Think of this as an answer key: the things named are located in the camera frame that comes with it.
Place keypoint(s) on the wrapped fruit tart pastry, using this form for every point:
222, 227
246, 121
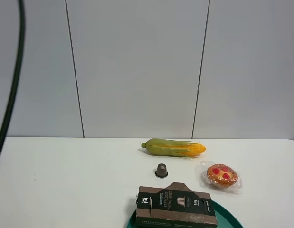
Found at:
220, 176

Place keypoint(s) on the brown coffee capsule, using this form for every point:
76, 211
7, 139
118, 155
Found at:
161, 171

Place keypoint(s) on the corn cob with husk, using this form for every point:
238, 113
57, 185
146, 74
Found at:
173, 148

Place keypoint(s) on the teal round plate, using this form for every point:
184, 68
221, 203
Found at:
224, 217

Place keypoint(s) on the brown espresso capsule box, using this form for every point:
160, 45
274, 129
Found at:
175, 206

